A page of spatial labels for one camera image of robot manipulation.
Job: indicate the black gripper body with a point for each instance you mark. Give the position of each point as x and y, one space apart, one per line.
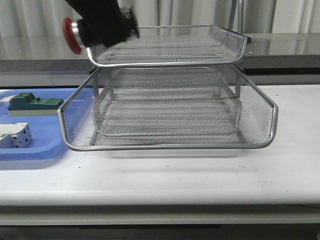
103 22

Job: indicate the red emergency stop button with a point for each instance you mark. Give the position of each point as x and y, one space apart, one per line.
71 35

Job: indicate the silver mesh tray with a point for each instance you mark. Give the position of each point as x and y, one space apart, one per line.
175 47
256 127
159 119

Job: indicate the silver mesh bottom tray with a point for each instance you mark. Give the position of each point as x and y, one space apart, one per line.
159 119

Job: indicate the silver mesh top tray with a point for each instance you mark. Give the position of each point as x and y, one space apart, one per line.
175 47

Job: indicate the green terminal block component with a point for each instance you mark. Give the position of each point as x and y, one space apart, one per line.
27 104

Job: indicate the blue plastic tray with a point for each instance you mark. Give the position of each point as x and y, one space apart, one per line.
45 132

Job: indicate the grey metal rack frame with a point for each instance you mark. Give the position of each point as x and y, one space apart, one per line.
96 85

